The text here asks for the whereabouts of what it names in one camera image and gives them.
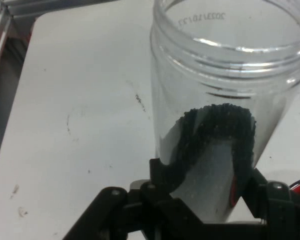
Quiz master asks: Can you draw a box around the clear plastic jar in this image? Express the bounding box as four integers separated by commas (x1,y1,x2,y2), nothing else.
149,0,300,223

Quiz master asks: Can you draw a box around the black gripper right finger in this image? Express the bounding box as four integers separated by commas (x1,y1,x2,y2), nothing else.
234,166,300,240

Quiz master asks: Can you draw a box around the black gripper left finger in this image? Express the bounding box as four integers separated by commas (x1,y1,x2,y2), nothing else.
63,158,207,240

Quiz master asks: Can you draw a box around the black seeds pile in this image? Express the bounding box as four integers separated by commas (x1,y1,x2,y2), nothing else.
164,102,257,193

